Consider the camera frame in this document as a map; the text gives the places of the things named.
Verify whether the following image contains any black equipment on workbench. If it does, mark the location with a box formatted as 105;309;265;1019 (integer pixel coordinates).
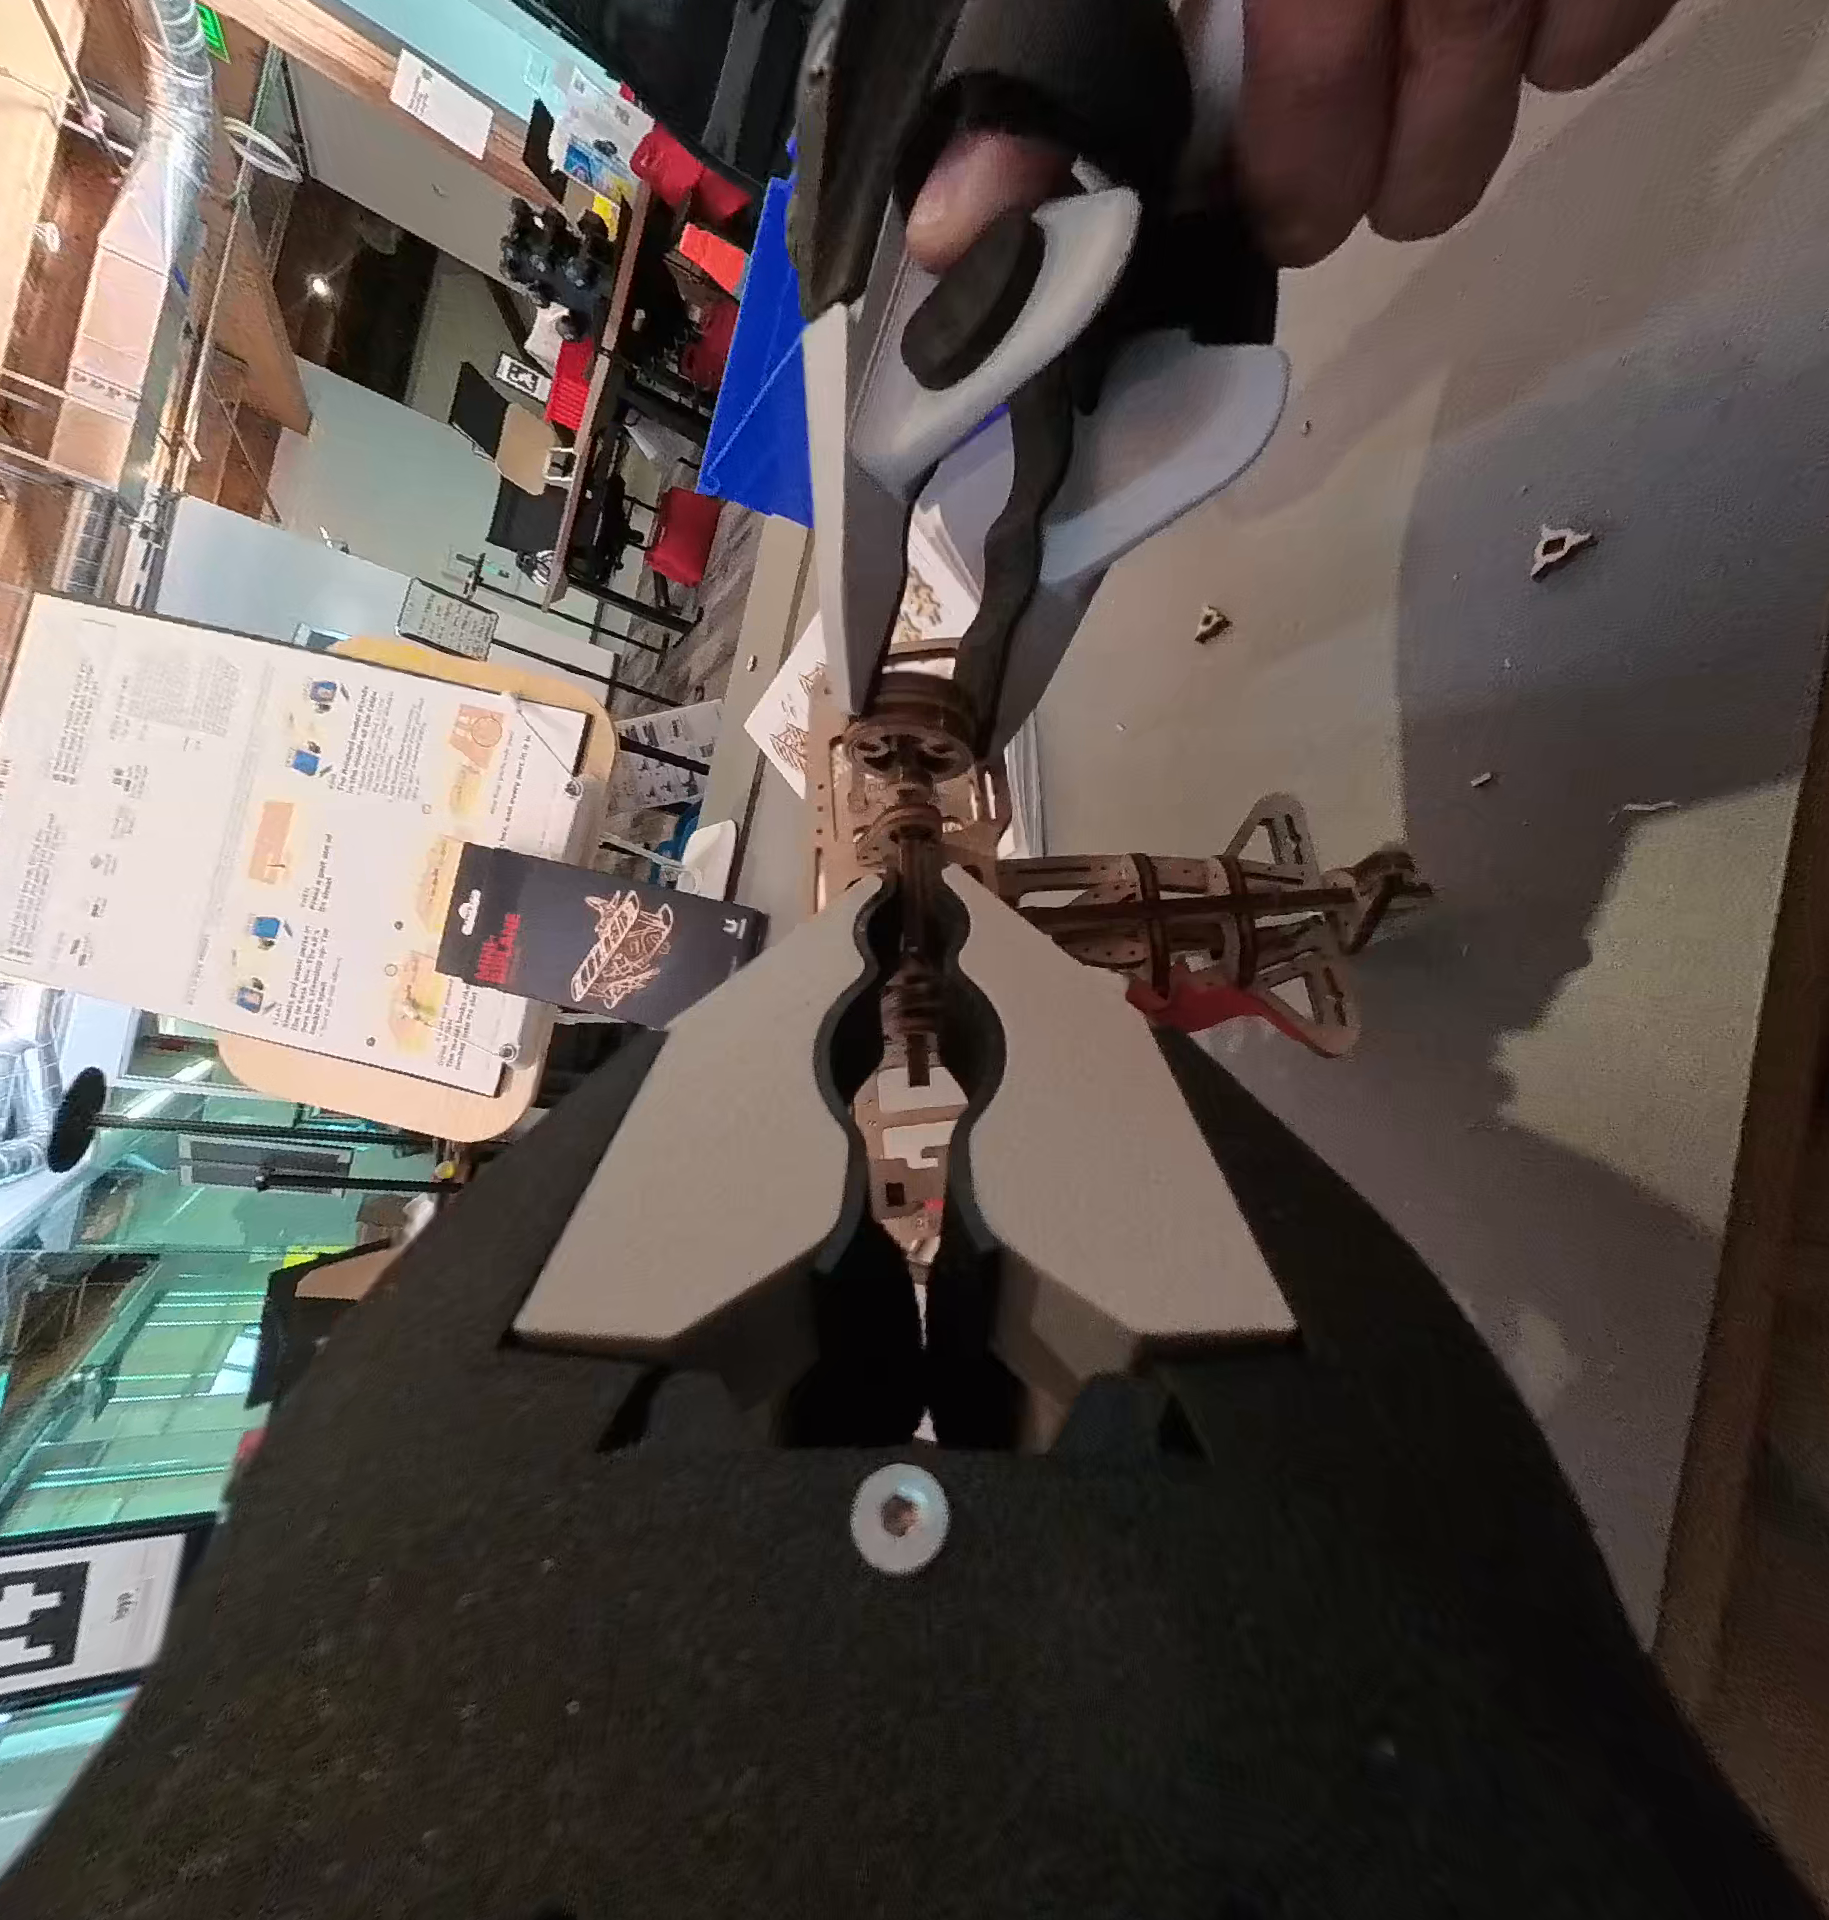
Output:
502;194;626;303

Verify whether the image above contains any white sign board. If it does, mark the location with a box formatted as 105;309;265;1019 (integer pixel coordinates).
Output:
396;575;497;661

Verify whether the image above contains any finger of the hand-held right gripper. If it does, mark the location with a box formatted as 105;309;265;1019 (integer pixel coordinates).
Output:
800;240;919;720
950;335;1293;743

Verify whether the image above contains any black printed box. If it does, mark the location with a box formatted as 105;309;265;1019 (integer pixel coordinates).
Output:
435;840;774;1031

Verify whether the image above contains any black white marker board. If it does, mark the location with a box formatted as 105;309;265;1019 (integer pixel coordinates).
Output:
0;1530;191;1713

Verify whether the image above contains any silver ventilation duct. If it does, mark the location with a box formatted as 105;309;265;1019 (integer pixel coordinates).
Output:
66;0;243;511

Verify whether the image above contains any wooden airplane model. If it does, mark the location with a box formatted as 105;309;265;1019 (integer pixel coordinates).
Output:
800;635;1438;1306

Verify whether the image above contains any blue plastic sheet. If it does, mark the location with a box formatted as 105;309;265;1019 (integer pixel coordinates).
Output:
696;177;821;528

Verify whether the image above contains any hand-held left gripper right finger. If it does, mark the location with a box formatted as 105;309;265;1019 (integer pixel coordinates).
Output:
931;867;1297;1403

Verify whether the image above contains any black floor stand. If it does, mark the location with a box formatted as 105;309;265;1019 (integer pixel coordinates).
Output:
46;1067;458;1202

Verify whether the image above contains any person's right hand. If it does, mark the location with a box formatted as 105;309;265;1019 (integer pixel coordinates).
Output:
909;0;1725;274

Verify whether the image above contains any white wall notice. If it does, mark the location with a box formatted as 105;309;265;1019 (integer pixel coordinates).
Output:
395;51;497;160

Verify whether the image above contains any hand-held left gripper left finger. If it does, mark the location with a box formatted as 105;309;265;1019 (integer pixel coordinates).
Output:
509;873;903;1411

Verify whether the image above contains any grey desk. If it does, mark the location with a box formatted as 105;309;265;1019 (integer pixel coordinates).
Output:
696;66;1829;1697

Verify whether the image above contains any large white instruction sheet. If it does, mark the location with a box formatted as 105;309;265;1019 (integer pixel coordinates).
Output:
0;591;593;1097

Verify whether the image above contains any long wooden workbench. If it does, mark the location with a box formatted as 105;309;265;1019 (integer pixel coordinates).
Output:
540;179;664;603

